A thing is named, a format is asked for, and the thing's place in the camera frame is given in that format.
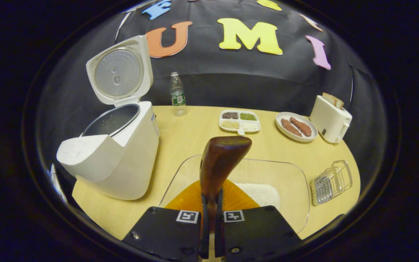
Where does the white rice cooker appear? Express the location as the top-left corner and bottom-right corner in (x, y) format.
(56, 35), (160, 201)

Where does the black backdrop cloth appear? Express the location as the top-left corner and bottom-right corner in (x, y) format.
(39, 0), (388, 175)

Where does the brown sausage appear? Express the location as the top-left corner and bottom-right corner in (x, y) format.
(281, 118), (303, 137)
(290, 116), (312, 137)

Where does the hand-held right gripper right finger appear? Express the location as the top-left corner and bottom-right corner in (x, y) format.
(215, 179), (304, 262)

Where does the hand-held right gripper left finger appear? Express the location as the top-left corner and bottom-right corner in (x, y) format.
(122, 180), (210, 262)

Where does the brown wooden spoon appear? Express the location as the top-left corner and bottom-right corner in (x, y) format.
(199, 136), (252, 233)

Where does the white toaster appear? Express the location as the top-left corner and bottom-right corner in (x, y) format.
(309, 95), (352, 144)

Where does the white oval plate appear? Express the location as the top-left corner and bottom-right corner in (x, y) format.
(275, 112), (319, 143)

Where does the clear glass dish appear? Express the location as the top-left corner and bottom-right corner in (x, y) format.
(159, 154), (310, 235)

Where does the white divided grain tray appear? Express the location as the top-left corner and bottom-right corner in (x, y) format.
(219, 110), (261, 136)

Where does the clear plastic water bottle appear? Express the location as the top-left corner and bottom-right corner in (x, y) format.
(169, 71), (187, 117)

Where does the metal wire chopstick holder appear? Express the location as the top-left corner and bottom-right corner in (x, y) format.
(310, 160), (353, 206)

